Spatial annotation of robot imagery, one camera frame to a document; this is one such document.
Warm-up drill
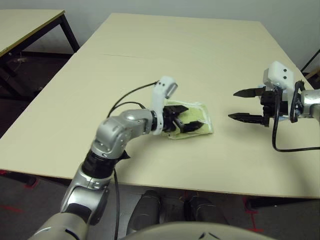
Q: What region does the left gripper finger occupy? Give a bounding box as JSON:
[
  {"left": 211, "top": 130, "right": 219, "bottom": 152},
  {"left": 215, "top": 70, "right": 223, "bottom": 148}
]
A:
[
  {"left": 172, "top": 105, "right": 190, "bottom": 115},
  {"left": 184, "top": 121, "right": 207, "bottom": 134}
]

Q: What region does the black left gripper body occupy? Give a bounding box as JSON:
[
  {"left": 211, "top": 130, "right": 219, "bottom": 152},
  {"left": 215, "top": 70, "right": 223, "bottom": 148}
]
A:
[{"left": 163, "top": 105, "right": 186, "bottom": 134}]

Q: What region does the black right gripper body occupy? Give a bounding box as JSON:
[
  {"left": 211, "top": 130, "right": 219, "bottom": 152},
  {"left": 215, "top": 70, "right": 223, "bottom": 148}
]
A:
[{"left": 259, "top": 89, "right": 291, "bottom": 127}]

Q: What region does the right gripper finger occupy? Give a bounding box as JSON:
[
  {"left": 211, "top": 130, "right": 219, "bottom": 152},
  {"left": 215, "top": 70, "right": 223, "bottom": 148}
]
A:
[
  {"left": 232, "top": 87, "right": 264, "bottom": 99},
  {"left": 227, "top": 112, "right": 266, "bottom": 126}
]

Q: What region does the green towel white trim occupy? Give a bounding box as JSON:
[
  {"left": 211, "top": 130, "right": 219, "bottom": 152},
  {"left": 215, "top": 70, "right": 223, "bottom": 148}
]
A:
[{"left": 161, "top": 99, "right": 215, "bottom": 141}]

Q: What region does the black robot right foot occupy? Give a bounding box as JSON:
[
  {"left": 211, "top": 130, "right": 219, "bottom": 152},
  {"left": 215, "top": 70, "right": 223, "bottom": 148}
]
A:
[{"left": 184, "top": 194, "right": 230, "bottom": 226}]

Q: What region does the beige robot torso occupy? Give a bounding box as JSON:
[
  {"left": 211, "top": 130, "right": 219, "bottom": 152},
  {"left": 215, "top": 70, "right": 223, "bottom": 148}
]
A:
[{"left": 124, "top": 222, "right": 273, "bottom": 240}]

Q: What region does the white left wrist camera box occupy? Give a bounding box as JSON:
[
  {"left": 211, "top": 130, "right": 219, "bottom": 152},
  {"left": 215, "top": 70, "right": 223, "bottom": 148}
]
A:
[{"left": 149, "top": 75, "right": 180, "bottom": 136}]

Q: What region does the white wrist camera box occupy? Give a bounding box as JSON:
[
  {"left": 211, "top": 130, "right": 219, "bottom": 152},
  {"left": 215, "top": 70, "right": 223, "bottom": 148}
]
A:
[
  {"left": 262, "top": 60, "right": 296, "bottom": 121},
  {"left": 149, "top": 75, "right": 180, "bottom": 136}
]

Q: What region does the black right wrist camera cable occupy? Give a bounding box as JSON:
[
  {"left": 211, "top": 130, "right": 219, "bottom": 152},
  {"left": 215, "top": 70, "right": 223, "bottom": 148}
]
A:
[{"left": 271, "top": 79, "right": 320, "bottom": 153}]

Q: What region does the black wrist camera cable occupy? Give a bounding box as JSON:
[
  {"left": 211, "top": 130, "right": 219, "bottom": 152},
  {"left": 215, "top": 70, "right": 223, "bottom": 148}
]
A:
[
  {"left": 107, "top": 79, "right": 161, "bottom": 118},
  {"left": 271, "top": 79, "right": 320, "bottom": 153}
]

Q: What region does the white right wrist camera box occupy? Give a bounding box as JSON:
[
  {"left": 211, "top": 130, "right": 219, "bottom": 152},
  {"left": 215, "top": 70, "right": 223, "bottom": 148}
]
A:
[{"left": 262, "top": 60, "right": 296, "bottom": 121}]

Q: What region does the black left wrist camera cable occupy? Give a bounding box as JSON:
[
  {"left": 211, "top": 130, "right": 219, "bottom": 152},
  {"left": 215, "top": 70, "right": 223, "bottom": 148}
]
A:
[{"left": 107, "top": 79, "right": 161, "bottom": 118}]

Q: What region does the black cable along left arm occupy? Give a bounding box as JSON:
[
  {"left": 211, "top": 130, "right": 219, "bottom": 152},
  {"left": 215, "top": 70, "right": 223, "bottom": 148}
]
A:
[{"left": 113, "top": 168, "right": 121, "bottom": 240}]

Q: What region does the beige table black frame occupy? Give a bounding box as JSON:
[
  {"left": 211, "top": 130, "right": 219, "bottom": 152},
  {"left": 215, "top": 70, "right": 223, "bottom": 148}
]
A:
[{"left": 0, "top": 9, "right": 81, "bottom": 101}]

